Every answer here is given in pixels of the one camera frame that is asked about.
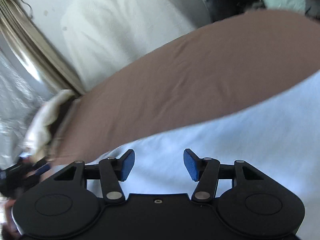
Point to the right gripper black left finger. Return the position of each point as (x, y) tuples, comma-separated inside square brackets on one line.
[(113, 171)]

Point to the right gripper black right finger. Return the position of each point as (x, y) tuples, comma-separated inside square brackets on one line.
[(205, 171)]

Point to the light grey snoopy shirt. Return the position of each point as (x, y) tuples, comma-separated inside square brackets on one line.
[(279, 136)]

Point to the cream knit garment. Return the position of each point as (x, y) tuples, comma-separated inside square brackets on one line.
[(38, 134)]

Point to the silver foil window cover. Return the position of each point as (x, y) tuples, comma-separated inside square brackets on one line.
[(22, 94)]

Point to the beige curtain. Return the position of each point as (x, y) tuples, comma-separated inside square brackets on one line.
[(33, 50)]

